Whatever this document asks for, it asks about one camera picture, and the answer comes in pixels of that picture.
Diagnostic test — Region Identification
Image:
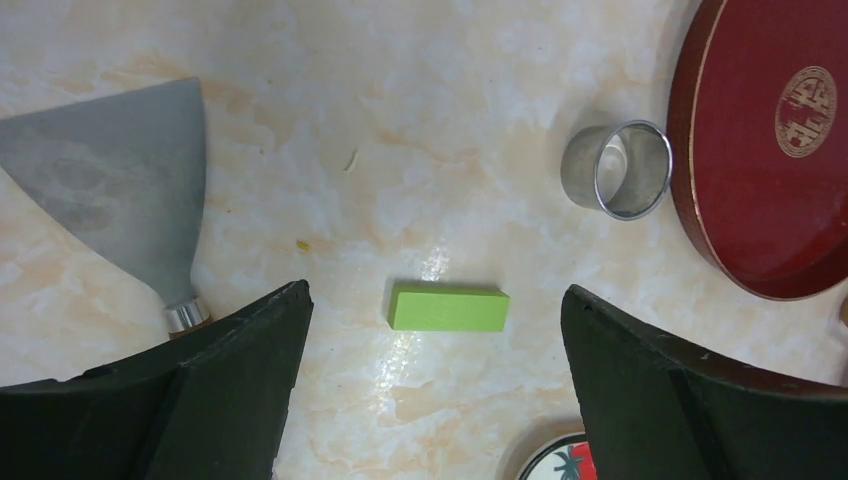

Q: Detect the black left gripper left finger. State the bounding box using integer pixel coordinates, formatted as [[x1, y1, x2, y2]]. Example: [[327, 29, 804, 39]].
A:
[[1, 280, 314, 479]]

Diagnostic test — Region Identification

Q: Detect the wooden dough roller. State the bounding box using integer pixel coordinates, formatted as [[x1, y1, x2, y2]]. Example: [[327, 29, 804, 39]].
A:
[[838, 297, 848, 327]]

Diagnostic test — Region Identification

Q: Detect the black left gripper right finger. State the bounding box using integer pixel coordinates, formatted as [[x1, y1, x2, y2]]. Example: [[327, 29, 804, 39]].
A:
[[561, 285, 847, 479]]

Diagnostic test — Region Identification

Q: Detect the metal dough scraper wooden handle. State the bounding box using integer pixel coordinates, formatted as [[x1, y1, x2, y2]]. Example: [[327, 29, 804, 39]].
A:
[[1, 77, 211, 336]]

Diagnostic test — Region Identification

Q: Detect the strawberry print rectangular tray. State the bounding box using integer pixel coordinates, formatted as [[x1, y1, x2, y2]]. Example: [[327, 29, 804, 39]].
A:
[[516, 432, 598, 480]]

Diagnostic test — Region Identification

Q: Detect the red round lacquer plate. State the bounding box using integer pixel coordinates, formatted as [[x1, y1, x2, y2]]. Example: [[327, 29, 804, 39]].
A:
[[667, 1, 847, 301]]

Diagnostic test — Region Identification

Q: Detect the green rectangular block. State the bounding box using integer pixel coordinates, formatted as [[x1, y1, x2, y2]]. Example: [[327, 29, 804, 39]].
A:
[[388, 283, 511, 333]]

